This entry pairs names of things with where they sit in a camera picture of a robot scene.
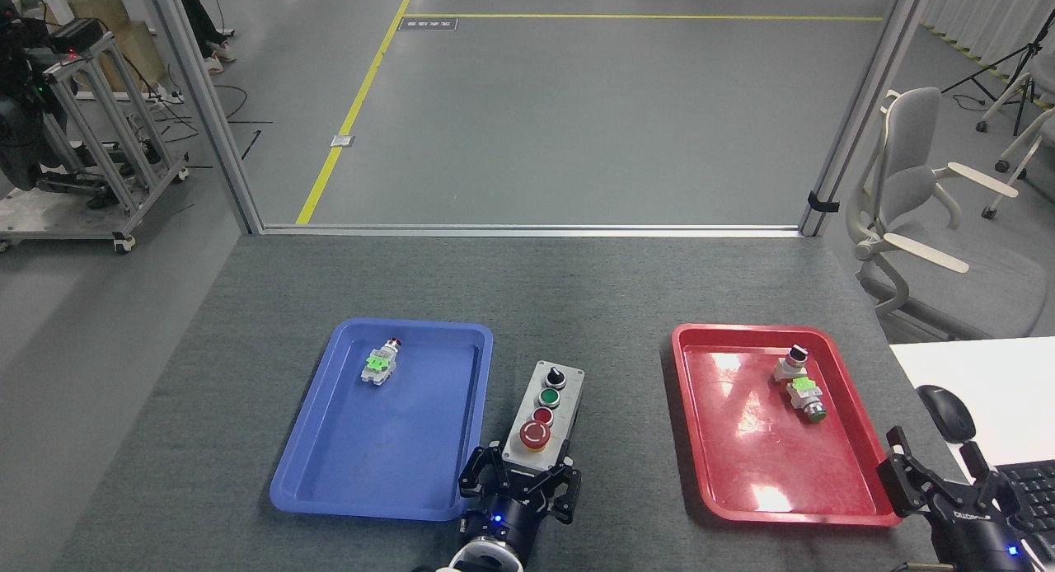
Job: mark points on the red plastic tray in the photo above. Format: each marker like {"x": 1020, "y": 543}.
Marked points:
{"x": 758, "y": 457}

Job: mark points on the silver frame post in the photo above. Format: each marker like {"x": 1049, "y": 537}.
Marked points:
{"x": 861, "y": 110}
{"x": 206, "y": 110}

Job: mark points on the black-knob selector switch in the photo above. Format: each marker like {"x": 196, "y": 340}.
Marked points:
{"x": 791, "y": 364}

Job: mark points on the dark floor label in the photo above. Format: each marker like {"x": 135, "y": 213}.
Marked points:
{"x": 428, "y": 24}

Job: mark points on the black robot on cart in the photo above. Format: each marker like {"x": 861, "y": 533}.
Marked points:
{"x": 21, "y": 135}

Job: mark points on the blue plastic tray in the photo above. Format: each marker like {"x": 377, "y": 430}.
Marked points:
{"x": 387, "y": 424}

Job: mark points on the black tripod stand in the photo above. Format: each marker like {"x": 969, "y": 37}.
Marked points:
{"x": 1010, "y": 59}

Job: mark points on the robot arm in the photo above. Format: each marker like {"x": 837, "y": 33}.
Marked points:
{"x": 486, "y": 560}

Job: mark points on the grey office chair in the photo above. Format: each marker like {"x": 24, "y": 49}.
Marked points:
{"x": 907, "y": 185}

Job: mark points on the green-headed push button switch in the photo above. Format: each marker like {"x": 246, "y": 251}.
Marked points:
{"x": 805, "y": 396}

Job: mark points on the white-framed wheeled chair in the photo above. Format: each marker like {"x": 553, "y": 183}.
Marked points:
{"x": 1026, "y": 139}

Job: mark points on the person's legs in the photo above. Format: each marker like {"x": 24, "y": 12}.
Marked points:
{"x": 198, "y": 16}

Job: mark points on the black keyboard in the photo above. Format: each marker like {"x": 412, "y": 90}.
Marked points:
{"x": 1038, "y": 498}

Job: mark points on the red-headed push button switch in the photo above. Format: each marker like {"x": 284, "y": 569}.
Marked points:
{"x": 379, "y": 364}

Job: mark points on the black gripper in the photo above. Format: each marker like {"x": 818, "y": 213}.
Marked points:
{"x": 507, "y": 518}
{"x": 972, "y": 543}

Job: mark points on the black computer mouse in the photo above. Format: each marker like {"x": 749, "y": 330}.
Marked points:
{"x": 946, "y": 413}

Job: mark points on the black post clip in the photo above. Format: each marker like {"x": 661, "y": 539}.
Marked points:
{"x": 822, "y": 203}

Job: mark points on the wooden crate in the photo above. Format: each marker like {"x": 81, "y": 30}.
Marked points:
{"x": 124, "y": 40}

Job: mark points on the grey four-button control box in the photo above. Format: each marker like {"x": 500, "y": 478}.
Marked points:
{"x": 544, "y": 415}

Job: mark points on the metal floor socket plate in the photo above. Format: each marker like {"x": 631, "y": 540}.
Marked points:
{"x": 343, "y": 141}

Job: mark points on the aluminium frame cart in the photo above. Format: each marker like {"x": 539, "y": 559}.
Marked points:
{"x": 124, "y": 156}

